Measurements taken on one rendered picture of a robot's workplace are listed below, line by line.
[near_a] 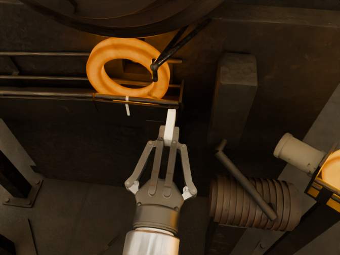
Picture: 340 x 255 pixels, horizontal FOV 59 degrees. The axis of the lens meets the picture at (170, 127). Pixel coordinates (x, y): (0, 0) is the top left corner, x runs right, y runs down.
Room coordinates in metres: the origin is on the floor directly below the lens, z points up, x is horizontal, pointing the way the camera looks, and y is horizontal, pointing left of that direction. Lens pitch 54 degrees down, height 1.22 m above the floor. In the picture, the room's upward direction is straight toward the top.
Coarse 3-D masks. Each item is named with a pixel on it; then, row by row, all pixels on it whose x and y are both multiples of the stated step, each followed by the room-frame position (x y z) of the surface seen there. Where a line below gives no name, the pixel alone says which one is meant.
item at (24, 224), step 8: (16, 224) 0.40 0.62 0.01; (24, 224) 0.40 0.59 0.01; (0, 232) 0.36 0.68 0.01; (8, 232) 0.36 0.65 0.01; (16, 232) 0.36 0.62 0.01; (24, 232) 0.36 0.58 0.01; (0, 240) 0.30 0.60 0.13; (8, 240) 0.32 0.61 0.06; (16, 240) 0.33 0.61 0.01; (24, 240) 0.33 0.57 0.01; (32, 240) 0.33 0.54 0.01; (0, 248) 0.27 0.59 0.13; (8, 248) 0.28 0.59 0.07; (16, 248) 0.30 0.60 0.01; (24, 248) 0.30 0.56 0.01; (32, 248) 0.30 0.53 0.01
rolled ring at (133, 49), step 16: (96, 48) 0.49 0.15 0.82; (112, 48) 0.47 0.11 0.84; (128, 48) 0.47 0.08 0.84; (144, 48) 0.48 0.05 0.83; (96, 64) 0.48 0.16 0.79; (144, 64) 0.47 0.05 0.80; (96, 80) 0.48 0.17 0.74; (112, 80) 0.51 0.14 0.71; (160, 80) 0.46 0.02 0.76; (144, 96) 0.47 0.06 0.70; (160, 96) 0.46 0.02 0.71
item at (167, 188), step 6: (174, 144) 0.30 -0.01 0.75; (174, 150) 0.29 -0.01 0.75; (174, 156) 0.28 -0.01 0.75; (168, 162) 0.26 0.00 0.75; (174, 162) 0.26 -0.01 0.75; (168, 168) 0.25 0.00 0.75; (174, 168) 0.26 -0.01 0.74; (168, 174) 0.24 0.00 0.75; (168, 180) 0.23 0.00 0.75; (168, 186) 0.22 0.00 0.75; (168, 192) 0.21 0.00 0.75
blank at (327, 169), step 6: (330, 156) 0.30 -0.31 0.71; (336, 156) 0.28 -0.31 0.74; (330, 162) 0.28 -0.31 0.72; (336, 162) 0.28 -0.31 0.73; (324, 168) 0.28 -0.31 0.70; (330, 168) 0.28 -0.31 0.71; (336, 168) 0.27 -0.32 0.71; (324, 174) 0.28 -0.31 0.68; (330, 174) 0.27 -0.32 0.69; (336, 174) 0.27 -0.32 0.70; (324, 180) 0.27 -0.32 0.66; (330, 180) 0.27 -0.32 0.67; (336, 180) 0.26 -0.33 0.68; (336, 186) 0.26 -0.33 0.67
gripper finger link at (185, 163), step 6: (186, 150) 0.29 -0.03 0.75; (186, 156) 0.28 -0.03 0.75; (186, 162) 0.26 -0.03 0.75; (186, 168) 0.25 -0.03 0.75; (186, 174) 0.24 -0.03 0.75; (186, 180) 0.23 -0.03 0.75; (186, 186) 0.22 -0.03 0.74; (192, 186) 0.22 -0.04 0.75; (192, 192) 0.21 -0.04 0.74; (192, 198) 0.21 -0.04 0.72
